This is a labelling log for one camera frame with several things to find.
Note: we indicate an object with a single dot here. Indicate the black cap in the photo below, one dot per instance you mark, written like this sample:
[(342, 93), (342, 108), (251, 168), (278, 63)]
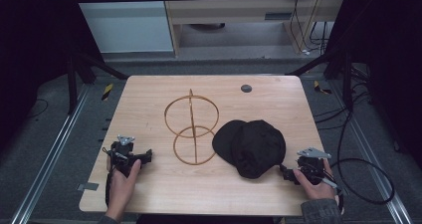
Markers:
[(253, 147)]

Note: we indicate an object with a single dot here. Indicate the grey tape patch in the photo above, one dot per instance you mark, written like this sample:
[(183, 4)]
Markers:
[(88, 186)]

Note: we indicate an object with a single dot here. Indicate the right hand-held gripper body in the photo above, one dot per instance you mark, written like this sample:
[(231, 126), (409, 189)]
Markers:
[(312, 166)]

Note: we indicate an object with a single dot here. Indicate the yellow black striped tape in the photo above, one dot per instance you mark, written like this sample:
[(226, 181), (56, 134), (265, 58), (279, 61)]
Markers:
[(107, 92), (320, 88)]

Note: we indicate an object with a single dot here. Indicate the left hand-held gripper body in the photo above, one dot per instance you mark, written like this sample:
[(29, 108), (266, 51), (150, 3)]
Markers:
[(122, 155)]

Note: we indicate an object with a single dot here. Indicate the person's left hand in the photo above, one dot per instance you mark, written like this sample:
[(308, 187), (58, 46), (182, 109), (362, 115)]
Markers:
[(121, 189)]

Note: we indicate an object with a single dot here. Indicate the light wooden desk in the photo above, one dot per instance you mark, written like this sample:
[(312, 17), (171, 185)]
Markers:
[(232, 13)]

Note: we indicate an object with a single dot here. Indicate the white cabinet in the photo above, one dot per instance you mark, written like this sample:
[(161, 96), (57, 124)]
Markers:
[(126, 25)]

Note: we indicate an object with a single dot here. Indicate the grey round table grommet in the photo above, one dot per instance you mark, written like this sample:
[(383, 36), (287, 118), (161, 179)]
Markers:
[(246, 88)]

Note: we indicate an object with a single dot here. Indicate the aluminium floor rail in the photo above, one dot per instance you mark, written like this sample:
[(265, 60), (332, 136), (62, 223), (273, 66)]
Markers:
[(49, 157), (371, 151)]

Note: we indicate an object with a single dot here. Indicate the black metal stand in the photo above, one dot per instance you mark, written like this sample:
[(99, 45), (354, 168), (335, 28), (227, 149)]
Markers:
[(72, 84), (346, 81)]

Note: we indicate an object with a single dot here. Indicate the person's right hand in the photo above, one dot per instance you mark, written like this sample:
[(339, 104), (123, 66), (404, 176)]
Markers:
[(318, 189)]

